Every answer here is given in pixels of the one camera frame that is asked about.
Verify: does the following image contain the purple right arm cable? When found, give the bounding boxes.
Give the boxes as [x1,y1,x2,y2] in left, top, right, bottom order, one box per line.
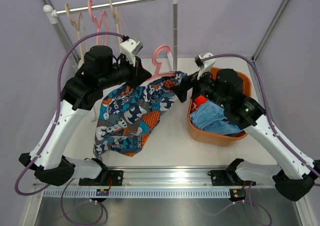
[199,53,320,226]

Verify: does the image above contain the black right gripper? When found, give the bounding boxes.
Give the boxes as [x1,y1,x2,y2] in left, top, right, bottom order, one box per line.
[171,64,230,110]

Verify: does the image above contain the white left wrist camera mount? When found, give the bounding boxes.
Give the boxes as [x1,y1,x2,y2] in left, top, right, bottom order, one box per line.
[119,38,143,66]

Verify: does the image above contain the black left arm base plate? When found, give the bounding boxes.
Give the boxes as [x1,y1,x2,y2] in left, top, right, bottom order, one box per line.
[78,169,124,187]

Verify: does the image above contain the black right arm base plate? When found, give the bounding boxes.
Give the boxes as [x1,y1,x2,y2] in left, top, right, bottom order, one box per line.
[207,169,244,186]

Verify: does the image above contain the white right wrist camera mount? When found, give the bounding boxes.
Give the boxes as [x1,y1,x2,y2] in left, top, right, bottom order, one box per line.
[194,51,216,80]

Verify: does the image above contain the aluminium mounting rail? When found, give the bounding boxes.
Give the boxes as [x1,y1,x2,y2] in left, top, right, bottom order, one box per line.
[32,162,280,189]

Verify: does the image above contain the light blue shorts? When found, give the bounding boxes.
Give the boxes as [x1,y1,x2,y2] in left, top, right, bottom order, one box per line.
[189,101,242,135]

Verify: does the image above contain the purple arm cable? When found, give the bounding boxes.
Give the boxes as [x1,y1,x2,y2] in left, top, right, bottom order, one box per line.
[14,31,130,225]
[199,53,320,226]

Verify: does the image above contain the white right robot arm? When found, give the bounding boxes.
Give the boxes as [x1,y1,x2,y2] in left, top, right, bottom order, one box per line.
[172,68,320,202]

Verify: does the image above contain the patterned blue orange shorts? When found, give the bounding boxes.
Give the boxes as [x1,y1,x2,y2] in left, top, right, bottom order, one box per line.
[93,71,186,160]

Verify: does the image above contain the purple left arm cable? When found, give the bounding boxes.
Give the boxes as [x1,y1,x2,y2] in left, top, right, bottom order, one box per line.
[14,31,130,225]

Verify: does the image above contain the white clothes rack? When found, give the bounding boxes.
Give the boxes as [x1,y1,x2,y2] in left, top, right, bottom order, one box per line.
[43,0,178,71]

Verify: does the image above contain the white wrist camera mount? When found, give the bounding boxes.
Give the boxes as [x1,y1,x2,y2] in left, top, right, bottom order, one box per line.
[119,38,143,66]
[194,51,216,80]

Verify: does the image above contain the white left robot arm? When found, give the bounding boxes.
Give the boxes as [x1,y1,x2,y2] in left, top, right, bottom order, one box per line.
[19,42,151,186]

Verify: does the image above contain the pink hanger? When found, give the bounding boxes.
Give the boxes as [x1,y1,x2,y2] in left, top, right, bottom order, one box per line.
[150,45,176,80]
[87,0,109,33]

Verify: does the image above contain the orange plastic basket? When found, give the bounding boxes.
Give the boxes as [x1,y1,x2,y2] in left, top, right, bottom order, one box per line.
[186,71,252,147]

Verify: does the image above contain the white slotted cable duct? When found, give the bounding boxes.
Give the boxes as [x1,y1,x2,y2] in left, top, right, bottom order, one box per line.
[43,188,231,199]

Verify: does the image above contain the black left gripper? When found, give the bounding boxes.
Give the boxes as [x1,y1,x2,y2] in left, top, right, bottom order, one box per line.
[98,52,152,90]

